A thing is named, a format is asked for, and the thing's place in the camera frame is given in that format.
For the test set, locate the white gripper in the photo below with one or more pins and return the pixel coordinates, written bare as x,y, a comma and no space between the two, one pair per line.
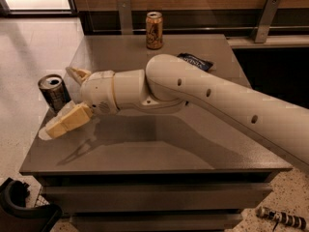
98,92

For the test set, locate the silver blue redbull can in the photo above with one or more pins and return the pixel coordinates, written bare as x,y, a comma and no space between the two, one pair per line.
54,91

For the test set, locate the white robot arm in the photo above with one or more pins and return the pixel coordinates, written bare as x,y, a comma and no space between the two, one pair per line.
167,83

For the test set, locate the black curved robot base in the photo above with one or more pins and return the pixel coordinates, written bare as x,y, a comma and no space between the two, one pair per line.
16,217

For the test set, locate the gold beverage can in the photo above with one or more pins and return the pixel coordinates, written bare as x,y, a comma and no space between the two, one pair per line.
154,30

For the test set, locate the grey drawer cabinet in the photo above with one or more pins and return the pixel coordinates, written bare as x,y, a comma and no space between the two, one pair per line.
135,172

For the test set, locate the blue kettle chips bag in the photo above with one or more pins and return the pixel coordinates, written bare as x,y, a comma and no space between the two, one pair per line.
204,65

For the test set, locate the black white striped rod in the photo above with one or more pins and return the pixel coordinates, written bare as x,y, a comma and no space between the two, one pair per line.
296,222

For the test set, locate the left grey metal bracket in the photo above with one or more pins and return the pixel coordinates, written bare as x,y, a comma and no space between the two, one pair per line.
125,16

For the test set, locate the grey metal bracket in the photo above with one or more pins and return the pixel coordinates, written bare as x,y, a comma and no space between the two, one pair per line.
125,16
268,13

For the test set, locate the right grey metal bracket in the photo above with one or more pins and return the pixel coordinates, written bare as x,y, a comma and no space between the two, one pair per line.
268,13

